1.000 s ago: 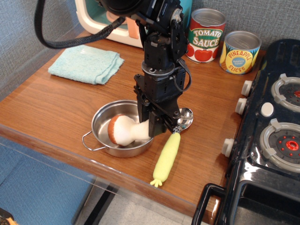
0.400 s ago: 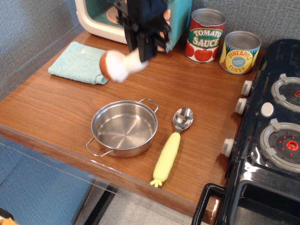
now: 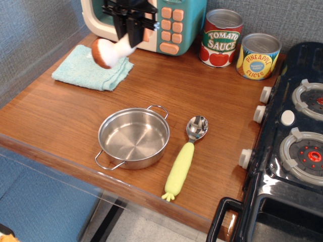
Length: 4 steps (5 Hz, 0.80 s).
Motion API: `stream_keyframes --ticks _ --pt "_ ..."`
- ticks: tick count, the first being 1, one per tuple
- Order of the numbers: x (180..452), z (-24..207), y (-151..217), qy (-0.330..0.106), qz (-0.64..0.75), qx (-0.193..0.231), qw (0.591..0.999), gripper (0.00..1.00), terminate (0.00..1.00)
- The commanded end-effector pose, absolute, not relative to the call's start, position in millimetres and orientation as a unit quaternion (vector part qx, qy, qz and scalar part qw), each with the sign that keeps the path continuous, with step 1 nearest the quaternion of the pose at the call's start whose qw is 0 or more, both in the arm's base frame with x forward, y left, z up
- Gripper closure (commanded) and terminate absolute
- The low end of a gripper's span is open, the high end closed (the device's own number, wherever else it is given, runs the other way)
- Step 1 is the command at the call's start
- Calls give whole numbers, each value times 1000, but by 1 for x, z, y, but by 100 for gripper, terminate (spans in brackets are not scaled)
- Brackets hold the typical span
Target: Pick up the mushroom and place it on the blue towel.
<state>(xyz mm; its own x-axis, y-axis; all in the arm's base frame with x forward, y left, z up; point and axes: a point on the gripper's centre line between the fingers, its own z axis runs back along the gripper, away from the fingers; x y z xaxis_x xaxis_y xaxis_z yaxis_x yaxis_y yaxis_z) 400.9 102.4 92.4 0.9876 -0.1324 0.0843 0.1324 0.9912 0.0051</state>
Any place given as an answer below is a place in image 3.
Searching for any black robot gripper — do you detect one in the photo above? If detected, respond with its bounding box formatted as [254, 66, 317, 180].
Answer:
[102, 1, 159, 47]

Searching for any red and white plush mushroom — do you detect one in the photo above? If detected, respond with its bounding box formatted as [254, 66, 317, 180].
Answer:
[91, 34, 137, 69]

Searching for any small steel pan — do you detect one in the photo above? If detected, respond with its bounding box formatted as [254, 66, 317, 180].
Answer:
[94, 105, 170, 170]

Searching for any light blue folded towel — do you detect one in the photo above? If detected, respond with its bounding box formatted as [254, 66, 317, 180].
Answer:
[51, 45, 134, 91]

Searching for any teal toy microwave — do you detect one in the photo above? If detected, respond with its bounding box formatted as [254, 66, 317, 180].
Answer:
[81, 0, 207, 56]

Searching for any tomato sauce can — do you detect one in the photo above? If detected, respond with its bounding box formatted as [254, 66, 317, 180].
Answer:
[199, 9, 244, 68]

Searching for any pineapple slices can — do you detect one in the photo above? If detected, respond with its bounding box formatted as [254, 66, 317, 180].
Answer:
[236, 33, 282, 80]

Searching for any black toy stove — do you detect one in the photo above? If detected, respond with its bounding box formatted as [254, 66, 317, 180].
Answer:
[207, 42, 322, 241]

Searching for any orange object at corner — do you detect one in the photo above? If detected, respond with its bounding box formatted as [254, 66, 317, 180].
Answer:
[0, 224, 20, 242]

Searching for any spoon with green handle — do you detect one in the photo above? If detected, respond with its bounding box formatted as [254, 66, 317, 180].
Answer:
[161, 115, 208, 202]

